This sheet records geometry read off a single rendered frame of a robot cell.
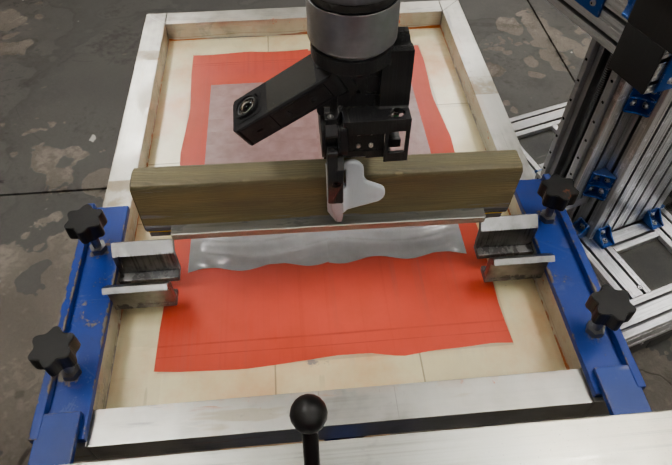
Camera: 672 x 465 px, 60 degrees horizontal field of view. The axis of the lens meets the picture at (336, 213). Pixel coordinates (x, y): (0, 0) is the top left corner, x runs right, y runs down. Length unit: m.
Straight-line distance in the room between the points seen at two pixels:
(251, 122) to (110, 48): 2.50
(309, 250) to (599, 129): 0.98
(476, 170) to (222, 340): 0.35
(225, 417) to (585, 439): 0.34
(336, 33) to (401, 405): 0.37
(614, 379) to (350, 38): 0.43
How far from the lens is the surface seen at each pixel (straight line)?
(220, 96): 1.00
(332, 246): 0.76
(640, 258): 1.89
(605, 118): 1.54
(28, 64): 3.05
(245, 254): 0.76
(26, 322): 2.04
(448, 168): 0.62
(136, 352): 0.72
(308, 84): 0.51
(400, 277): 0.74
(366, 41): 0.47
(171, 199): 0.62
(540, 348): 0.73
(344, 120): 0.52
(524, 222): 0.74
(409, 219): 0.65
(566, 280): 0.73
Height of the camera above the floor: 1.57
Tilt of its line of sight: 50 degrees down
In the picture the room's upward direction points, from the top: straight up
